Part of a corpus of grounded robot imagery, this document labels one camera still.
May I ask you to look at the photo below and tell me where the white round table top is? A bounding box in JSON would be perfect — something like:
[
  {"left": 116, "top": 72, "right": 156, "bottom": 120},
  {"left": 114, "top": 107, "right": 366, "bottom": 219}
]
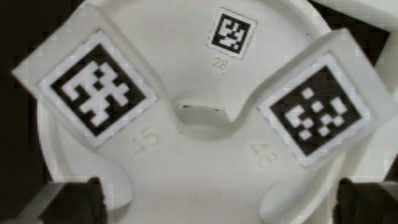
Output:
[{"left": 36, "top": 0, "right": 352, "bottom": 224}]

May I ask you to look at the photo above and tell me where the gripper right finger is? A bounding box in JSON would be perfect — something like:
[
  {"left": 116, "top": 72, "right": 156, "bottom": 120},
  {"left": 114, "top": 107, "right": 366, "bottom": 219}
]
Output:
[{"left": 332, "top": 178, "right": 398, "bottom": 224}]

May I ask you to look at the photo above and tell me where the white cylindrical table leg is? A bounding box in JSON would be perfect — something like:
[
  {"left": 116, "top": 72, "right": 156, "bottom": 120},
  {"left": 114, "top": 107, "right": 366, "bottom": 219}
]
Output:
[{"left": 172, "top": 93, "right": 231, "bottom": 135}]

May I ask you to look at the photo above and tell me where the white cross-shaped table base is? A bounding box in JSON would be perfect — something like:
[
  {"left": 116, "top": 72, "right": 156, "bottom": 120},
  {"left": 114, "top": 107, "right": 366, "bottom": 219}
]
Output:
[{"left": 12, "top": 0, "right": 398, "bottom": 224}]

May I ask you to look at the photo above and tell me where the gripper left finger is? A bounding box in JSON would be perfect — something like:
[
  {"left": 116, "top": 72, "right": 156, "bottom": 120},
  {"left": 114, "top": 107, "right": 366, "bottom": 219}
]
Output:
[{"left": 11, "top": 177, "right": 107, "bottom": 224}]

